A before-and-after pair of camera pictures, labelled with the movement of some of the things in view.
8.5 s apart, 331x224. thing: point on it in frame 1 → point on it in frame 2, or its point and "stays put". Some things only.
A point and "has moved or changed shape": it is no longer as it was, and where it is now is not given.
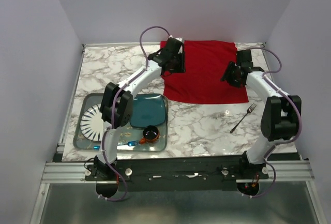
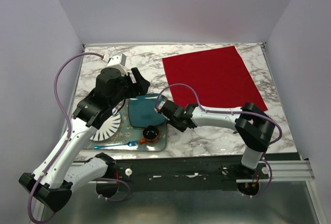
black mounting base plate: x=198 y=175 stays put
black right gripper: x=227 y=75 → x=170 y=122
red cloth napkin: x=206 y=62 has moved or changed shape
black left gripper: x=182 y=68 → x=141 y=86
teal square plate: x=148 y=109 stays put
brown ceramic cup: x=151 y=134 stays put
